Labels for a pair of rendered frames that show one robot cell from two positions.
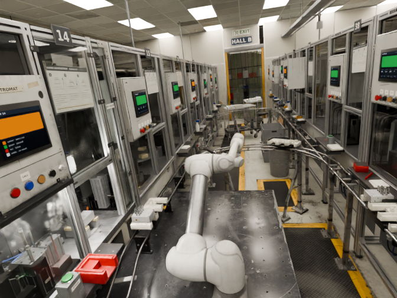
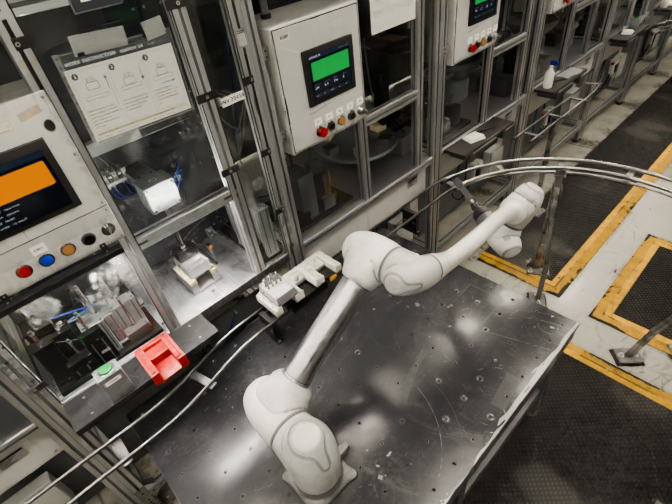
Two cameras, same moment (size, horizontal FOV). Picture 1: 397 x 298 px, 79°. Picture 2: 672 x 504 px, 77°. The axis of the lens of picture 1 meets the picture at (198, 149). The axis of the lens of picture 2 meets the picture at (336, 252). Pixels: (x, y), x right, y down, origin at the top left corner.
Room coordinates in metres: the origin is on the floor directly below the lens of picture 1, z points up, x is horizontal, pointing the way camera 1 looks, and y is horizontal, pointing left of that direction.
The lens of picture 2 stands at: (0.64, -0.59, 2.11)
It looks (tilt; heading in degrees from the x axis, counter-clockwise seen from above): 40 degrees down; 40
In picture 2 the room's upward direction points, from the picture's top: 9 degrees counter-clockwise
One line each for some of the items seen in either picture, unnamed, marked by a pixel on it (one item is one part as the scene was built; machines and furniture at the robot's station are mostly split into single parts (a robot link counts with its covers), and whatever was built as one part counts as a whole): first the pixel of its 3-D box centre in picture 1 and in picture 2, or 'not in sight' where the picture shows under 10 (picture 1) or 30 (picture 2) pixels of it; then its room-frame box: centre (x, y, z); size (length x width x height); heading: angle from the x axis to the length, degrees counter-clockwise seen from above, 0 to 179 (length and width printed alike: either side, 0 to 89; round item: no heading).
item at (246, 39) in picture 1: (241, 40); not in sight; (9.19, -1.94, 2.81); 0.75 x 0.04 x 0.25; 78
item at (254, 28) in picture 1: (241, 36); not in sight; (9.24, -1.94, 2.96); 1.23 x 0.08 x 0.68; 78
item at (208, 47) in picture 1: (177, 82); not in sight; (9.76, 0.52, 1.65); 3.78 x 0.08 x 3.30; 78
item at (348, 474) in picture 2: (230, 282); (322, 468); (1.02, -0.09, 0.71); 0.22 x 0.18 x 0.06; 168
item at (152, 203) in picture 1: (151, 214); (300, 285); (1.56, 0.39, 0.84); 0.36 x 0.14 x 0.10; 168
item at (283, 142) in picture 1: (283, 144); not in sight; (2.87, -1.06, 0.84); 0.37 x 0.14 x 0.10; 46
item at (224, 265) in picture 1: (225, 263); (309, 450); (1.00, -0.07, 0.85); 0.18 x 0.16 x 0.22; 76
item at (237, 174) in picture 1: (232, 146); (664, 119); (5.77, -0.85, 0.01); 5.85 x 0.59 x 0.01; 168
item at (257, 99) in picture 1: (253, 112); not in sight; (7.81, -1.91, 0.48); 0.84 x 0.58 x 0.97; 176
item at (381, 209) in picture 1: (387, 214); not in sight; (1.25, -1.08, 0.84); 0.37 x 0.14 x 0.10; 168
